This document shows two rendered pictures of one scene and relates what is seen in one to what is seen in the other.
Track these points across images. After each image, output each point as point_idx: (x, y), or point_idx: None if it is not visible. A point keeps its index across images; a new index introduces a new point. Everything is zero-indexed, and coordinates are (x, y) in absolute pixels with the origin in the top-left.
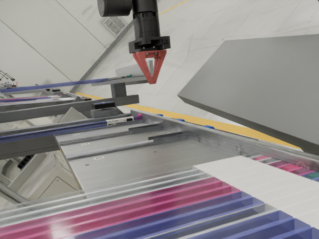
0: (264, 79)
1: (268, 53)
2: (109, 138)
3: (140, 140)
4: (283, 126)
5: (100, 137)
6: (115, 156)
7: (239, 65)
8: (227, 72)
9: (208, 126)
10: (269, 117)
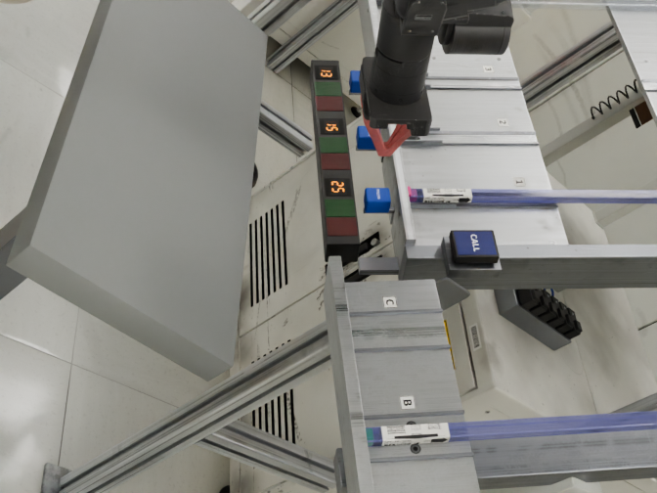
0: (196, 92)
1: (135, 85)
2: (471, 128)
3: (436, 101)
4: (259, 67)
5: (484, 131)
6: (472, 66)
7: (155, 152)
8: (170, 184)
9: (357, 72)
10: (252, 83)
